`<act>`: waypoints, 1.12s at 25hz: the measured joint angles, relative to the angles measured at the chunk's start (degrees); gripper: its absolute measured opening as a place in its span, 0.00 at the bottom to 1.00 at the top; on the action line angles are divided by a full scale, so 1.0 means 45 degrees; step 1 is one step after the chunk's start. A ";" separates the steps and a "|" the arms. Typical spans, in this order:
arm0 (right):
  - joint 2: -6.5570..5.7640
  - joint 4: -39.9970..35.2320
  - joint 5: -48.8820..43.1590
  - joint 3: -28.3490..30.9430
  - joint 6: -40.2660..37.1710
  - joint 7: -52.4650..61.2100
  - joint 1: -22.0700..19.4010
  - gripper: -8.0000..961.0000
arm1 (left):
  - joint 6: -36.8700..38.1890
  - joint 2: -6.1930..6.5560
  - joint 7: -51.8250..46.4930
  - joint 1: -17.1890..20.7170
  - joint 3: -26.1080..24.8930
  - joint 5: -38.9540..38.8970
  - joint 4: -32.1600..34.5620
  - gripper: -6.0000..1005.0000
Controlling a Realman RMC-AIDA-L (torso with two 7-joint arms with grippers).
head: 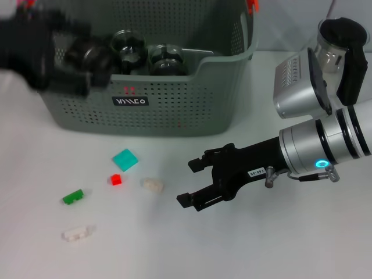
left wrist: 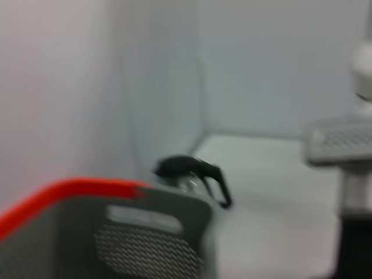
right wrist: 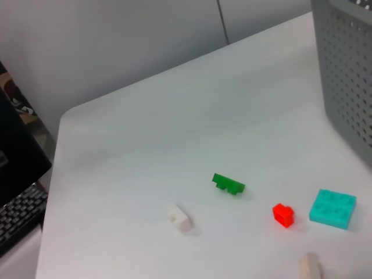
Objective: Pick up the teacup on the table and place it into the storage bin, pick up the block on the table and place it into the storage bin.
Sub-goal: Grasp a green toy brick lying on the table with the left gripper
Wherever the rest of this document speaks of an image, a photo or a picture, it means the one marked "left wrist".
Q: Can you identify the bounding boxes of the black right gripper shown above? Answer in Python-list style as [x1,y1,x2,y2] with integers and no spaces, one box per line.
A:
[339,213,372,279]

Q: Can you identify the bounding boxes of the grey perforated plastic storage basket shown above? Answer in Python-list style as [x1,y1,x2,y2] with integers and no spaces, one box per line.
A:
[0,185,217,279]

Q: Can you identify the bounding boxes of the right wrist camera housing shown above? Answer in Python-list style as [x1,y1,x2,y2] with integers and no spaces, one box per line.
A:
[301,112,372,167]

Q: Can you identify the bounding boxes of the glass teapot black lid handle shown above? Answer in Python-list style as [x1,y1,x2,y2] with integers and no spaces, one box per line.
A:
[153,155,233,209]

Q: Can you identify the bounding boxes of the orange basket handle clip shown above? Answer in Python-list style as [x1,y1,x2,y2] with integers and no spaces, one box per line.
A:
[0,177,149,244]

